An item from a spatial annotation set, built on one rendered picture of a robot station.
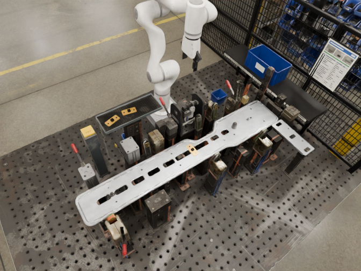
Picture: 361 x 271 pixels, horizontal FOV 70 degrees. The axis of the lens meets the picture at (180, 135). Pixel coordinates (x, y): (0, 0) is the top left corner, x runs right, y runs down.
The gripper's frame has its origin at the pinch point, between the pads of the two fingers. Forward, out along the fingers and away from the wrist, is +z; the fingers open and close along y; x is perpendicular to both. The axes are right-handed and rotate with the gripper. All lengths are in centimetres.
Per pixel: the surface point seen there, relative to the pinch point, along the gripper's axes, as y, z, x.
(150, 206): 43, 42, -51
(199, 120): 12.7, 37.7, 2.3
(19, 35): -322, 145, -62
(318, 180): 81, 75, 64
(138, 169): 19, 45, -45
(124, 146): 8, 34, -47
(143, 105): -8.9, 28.7, -24.6
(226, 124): 21, 45, 21
